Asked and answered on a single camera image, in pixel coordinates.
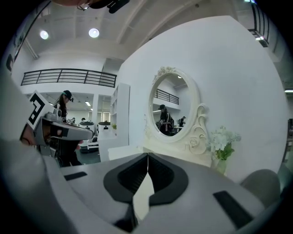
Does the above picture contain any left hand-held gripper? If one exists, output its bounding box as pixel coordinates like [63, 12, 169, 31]
[25, 90, 95, 159]

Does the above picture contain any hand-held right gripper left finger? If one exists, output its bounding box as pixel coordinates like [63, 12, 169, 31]
[60, 152, 149, 233]

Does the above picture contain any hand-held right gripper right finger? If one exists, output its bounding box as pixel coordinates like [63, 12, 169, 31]
[138, 152, 267, 234]

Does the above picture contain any white dressing table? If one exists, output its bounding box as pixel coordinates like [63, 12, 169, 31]
[107, 65, 214, 169]

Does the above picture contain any white machine with black panel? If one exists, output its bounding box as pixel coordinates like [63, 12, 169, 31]
[78, 120, 96, 150]
[97, 122, 112, 138]

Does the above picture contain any pale green glass vase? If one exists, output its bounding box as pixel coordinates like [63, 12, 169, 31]
[214, 158, 229, 176]

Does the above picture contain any tall white open shelf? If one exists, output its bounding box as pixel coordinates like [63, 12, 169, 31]
[109, 82, 131, 147]

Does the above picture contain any long black balcony railing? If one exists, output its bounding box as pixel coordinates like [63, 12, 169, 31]
[20, 68, 118, 89]

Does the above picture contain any grey round chair back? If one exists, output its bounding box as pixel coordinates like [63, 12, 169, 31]
[240, 169, 281, 209]

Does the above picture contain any white artificial flower bouquet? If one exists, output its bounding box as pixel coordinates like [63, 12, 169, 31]
[206, 125, 242, 161]

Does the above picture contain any oval white carved mirror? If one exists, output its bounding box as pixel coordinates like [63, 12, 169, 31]
[143, 65, 210, 156]

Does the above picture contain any person's head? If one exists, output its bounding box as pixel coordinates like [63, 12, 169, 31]
[51, 0, 92, 11]

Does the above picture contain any short black balcony railing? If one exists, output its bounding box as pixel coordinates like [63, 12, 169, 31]
[248, 1, 270, 48]

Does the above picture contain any black head-worn camera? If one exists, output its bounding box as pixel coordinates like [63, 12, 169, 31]
[88, 0, 131, 14]

